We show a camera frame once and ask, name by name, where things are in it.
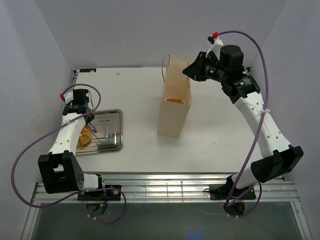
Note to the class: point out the metal tongs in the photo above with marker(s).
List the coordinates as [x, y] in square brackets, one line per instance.
[91, 125]

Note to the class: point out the steel tray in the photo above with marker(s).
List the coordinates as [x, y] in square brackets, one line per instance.
[109, 136]

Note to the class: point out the aluminium rail frame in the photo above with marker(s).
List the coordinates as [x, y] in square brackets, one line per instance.
[172, 207]

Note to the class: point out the left blue table label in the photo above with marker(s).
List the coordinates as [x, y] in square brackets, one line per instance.
[87, 70]

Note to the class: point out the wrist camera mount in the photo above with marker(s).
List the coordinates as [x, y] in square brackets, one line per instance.
[67, 97]
[215, 44]

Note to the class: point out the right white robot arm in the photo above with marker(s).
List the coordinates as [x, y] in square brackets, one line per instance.
[279, 156]

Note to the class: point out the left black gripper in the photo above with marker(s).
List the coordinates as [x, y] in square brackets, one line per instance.
[92, 117]

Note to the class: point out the fake croissant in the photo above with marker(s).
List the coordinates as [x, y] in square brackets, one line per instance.
[84, 138]

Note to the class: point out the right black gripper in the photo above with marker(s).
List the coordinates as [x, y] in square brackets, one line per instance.
[194, 70]

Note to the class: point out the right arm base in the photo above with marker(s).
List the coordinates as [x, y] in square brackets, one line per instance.
[221, 192]

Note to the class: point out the sesame twisted bread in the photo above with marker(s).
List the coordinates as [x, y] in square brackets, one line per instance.
[175, 100]

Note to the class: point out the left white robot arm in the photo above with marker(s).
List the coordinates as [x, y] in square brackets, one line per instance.
[59, 168]

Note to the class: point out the beige paper bag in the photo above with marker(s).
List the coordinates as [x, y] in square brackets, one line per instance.
[176, 96]

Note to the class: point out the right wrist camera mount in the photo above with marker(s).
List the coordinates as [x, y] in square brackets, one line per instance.
[215, 44]

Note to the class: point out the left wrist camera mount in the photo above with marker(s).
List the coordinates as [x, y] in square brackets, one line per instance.
[67, 97]

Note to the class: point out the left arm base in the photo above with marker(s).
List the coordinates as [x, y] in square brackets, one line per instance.
[103, 195]

